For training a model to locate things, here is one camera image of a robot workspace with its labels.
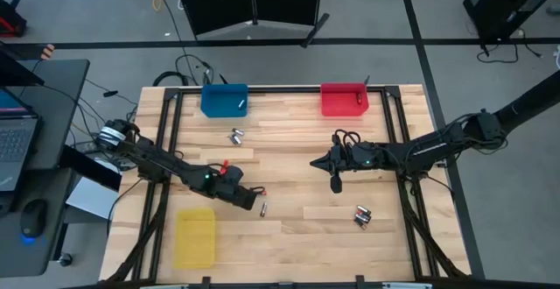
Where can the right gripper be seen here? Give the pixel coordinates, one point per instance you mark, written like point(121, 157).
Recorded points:
point(350, 160)

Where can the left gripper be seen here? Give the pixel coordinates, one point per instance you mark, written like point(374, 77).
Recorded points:
point(225, 189)

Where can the blue plastic bin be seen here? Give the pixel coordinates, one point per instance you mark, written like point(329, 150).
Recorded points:
point(219, 105)

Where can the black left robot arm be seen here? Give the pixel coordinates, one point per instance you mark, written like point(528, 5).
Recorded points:
point(153, 160)

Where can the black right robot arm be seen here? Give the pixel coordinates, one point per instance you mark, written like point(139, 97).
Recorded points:
point(429, 149)

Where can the red plastic bin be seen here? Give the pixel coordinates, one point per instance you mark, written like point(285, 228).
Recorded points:
point(339, 103)

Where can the yellow plastic bin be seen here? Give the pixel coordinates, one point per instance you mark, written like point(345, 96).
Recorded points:
point(194, 241)

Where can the grey flat box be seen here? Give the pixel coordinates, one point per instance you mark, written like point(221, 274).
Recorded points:
point(89, 199)

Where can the black panel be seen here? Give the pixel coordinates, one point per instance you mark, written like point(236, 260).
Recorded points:
point(87, 168)

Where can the black caster wheel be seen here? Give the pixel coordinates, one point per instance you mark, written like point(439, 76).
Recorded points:
point(65, 260)

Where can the black folding screen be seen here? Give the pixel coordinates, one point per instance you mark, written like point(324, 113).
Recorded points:
point(219, 0)

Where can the black desk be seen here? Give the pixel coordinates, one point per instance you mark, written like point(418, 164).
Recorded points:
point(61, 105)

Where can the black computer mouse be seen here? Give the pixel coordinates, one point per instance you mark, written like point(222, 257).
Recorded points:
point(34, 219)

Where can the black pole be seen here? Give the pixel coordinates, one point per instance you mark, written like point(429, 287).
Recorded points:
point(534, 98)

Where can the dark grey laptop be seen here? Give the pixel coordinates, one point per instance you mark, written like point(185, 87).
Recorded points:
point(17, 144)

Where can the black equipment cases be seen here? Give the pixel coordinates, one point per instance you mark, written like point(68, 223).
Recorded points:
point(503, 0)

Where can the orange black striped object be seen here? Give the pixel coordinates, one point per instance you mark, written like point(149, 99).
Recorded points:
point(47, 52)

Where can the black monitor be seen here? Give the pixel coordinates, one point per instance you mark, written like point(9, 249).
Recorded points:
point(13, 70)

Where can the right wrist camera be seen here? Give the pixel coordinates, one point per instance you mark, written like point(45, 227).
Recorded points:
point(336, 184)

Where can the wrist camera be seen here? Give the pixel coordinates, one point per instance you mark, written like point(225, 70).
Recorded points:
point(336, 184)
point(235, 174)

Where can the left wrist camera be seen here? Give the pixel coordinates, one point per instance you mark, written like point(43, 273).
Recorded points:
point(235, 174)

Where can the black aluminium table frame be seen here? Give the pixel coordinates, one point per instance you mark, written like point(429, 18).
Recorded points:
point(284, 89)

